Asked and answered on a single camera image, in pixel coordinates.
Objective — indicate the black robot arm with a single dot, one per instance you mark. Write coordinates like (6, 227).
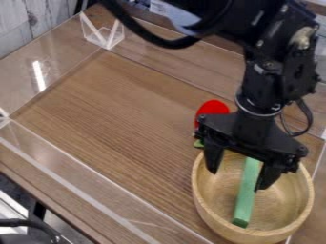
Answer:
(277, 32)

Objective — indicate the brown wooden bowl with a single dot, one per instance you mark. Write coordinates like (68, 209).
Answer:
(283, 206)

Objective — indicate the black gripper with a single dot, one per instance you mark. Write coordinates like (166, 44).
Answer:
(249, 131)

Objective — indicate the long green block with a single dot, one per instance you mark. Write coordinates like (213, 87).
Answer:
(247, 194)

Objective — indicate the red plush strawberry toy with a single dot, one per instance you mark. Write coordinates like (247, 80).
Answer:
(211, 107)

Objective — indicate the black metal table frame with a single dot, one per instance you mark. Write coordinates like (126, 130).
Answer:
(35, 224)

